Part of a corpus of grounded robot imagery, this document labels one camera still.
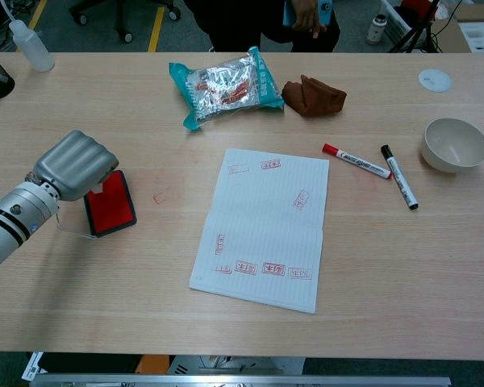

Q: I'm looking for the white lined paper sheet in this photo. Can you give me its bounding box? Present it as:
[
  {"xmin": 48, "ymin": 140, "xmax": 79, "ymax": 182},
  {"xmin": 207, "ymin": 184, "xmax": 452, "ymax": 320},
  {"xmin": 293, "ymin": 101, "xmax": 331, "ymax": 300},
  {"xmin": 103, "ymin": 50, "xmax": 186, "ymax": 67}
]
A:
[{"xmin": 189, "ymin": 148, "xmax": 331, "ymax": 315}]

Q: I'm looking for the black whiteboard marker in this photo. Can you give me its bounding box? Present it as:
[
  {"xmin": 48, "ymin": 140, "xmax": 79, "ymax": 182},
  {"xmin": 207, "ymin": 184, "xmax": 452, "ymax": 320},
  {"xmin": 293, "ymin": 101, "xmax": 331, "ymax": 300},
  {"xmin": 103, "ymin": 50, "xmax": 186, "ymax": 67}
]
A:
[{"xmin": 379, "ymin": 144, "xmax": 420, "ymax": 211}]

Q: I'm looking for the teal smartphone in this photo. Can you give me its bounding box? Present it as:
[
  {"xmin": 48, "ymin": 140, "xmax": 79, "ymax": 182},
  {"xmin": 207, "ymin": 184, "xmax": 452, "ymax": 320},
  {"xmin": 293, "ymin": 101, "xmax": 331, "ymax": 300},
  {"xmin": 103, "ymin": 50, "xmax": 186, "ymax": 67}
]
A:
[{"xmin": 282, "ymin": 0, "xmax": 335, "ymax": 27}]

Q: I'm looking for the white device under table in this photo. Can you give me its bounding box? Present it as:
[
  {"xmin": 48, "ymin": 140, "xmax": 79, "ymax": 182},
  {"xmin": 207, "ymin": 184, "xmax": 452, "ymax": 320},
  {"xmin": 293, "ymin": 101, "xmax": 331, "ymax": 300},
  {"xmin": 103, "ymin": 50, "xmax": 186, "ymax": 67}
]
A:
[{"xmin": 168, "ymin": 355, "xmax": 306, "ymax": 376}]

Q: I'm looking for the cardboard box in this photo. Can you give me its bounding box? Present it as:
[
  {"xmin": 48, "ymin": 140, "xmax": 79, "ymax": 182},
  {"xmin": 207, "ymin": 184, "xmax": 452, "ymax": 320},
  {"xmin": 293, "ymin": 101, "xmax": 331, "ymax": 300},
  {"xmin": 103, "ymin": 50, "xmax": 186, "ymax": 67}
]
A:
[{"xmin": 431, "ymin": 3, "xmax": 484, "ymax": 54}]

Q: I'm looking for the white round cable cover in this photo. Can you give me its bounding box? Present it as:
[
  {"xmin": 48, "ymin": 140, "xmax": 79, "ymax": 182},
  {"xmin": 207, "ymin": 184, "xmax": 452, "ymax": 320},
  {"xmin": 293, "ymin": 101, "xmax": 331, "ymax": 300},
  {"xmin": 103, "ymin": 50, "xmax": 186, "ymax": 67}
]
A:
[{"xmin": 418, "ymin": 68, "xmax": 453, "ymax": 94}]

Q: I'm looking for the red whiteboard marker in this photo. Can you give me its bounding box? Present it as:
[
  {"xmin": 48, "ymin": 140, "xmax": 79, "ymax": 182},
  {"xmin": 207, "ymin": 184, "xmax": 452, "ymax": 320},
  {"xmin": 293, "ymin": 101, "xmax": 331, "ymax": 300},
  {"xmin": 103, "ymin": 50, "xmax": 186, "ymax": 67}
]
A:
[{"xmin": 321, "ymin": 143, "xmax": 394, "ymax": 181}]

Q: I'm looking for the black office chair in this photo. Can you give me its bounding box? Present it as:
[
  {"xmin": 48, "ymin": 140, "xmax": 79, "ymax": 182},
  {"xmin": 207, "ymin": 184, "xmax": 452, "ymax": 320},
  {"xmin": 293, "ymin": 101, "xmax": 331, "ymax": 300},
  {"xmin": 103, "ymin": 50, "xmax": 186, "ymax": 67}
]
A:
[{"xmin": 68, "ymin": 0, "xmax": 182, "ymax": 44}]

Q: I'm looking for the brown crumpled cloth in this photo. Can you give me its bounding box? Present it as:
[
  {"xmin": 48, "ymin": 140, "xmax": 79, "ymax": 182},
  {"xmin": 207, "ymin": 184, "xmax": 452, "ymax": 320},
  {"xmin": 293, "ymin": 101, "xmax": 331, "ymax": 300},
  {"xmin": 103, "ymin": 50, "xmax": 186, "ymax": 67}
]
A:
[{"xmin": 281, "ymin": 74, "xmax": 348, "ymax": 119}]

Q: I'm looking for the black tripod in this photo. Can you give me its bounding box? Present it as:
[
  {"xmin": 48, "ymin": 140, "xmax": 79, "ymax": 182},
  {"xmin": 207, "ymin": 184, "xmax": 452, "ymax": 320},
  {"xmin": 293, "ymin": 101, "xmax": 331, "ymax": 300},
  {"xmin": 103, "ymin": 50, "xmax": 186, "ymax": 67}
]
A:
[{"xmin": 388, "ymin": 0, "xmax": 463, "ymax": 54}]

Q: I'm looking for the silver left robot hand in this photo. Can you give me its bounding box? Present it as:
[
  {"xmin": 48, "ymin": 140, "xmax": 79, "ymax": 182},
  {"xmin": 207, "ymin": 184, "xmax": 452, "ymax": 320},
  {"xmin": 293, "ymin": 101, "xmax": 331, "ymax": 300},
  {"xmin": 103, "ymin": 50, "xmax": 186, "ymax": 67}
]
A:
[{"xmin": 31, "ymin": 129, "xmax": 120, "ymax": 202}]

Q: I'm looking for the white thermos bottle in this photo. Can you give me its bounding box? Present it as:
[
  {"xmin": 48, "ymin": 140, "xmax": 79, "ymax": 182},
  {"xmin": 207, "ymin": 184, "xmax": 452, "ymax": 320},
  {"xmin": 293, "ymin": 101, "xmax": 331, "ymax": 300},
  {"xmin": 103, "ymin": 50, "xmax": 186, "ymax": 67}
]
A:
[{"xmin": 365, "ymin": 14, "xmax": 387, "ymax": 45}]

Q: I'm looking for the teal silver snack packet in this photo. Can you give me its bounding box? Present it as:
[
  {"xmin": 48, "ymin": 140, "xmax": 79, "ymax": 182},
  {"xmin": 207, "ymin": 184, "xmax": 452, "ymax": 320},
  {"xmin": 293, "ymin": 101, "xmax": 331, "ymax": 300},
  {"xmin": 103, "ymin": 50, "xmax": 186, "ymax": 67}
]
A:
[{"xmin": 169, "ymin": 45, "xmax": 286, "ymax": 132}]

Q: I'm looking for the beige bowl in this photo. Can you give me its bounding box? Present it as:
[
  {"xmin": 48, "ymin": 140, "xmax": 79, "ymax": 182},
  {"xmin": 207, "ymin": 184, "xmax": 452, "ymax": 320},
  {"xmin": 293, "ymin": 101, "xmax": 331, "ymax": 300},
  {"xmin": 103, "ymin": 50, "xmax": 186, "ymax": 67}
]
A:
[{"xmin": 419, "ymin": 117, "xmax": 484, "ymax": 174}]

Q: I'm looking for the clear plastic squeeze bottle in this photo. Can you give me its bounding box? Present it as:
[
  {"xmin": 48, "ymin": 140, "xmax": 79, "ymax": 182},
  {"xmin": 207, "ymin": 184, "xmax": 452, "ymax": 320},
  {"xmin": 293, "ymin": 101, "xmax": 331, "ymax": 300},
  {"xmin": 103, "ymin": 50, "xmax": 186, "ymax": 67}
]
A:
[{"xmin": 0, "ymin": 0, "xmax": 56, "ymax": 73}]

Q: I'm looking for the white printed paper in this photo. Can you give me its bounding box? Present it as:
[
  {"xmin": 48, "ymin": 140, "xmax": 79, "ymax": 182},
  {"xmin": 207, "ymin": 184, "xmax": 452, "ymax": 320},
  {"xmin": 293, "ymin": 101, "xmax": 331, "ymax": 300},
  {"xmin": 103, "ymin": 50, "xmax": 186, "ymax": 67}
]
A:
[{"xmin": 21, "ymin": 352, "xmax": 45, "ymax": 382}]

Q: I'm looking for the person in black clothes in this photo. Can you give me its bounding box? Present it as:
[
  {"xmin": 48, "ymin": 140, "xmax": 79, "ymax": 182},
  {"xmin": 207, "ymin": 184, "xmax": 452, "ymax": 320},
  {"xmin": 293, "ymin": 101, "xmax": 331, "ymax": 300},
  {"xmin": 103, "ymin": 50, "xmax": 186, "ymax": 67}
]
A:
[{"xmin": 183, "ymin": 0, "xmax": 342, "ymax": 53}]

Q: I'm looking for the red ink pad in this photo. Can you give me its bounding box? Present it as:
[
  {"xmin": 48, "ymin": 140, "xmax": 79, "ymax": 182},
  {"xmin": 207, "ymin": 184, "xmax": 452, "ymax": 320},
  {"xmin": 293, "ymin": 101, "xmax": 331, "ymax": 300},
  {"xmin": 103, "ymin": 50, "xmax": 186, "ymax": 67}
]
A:
[{"xmin": 83, "ymin": 169, "xmax": 138, "ymax": 239}]

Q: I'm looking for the orange box under table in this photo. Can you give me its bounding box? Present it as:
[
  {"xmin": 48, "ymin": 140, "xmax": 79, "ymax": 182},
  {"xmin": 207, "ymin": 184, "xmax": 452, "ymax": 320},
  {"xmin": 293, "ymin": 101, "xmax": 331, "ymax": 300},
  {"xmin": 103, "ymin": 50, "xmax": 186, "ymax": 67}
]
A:
[{"xmin": 136, "ymin": 354, "xmax": 171, "ymax": 375}]

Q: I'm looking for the clear ink pad lid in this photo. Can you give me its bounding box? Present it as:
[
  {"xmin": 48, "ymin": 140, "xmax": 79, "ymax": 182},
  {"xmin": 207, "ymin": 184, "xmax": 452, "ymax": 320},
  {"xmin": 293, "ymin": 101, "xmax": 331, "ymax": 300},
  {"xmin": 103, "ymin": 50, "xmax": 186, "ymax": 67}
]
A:
[{"xmin": 55, "ymin": 209, "xmax": 98, "ymax": 241}]

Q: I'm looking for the aluminium rail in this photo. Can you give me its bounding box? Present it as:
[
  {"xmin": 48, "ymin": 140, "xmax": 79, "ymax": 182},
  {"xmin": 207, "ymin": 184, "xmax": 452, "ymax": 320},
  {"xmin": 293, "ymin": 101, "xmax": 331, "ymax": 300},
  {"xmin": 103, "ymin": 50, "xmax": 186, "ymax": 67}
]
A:
[{"xmin": 28, "ymin": 374, "xmax": 452, "ymax": 387}]

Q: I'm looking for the white plastic crate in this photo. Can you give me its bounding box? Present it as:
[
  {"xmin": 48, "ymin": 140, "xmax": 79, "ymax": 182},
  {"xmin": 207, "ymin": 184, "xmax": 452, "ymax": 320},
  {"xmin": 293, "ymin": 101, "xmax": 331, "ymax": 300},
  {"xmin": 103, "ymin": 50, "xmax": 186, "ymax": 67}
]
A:
[{"xmin": 381, "ymin": 0, "xmax": 416, "ymax": 40}]

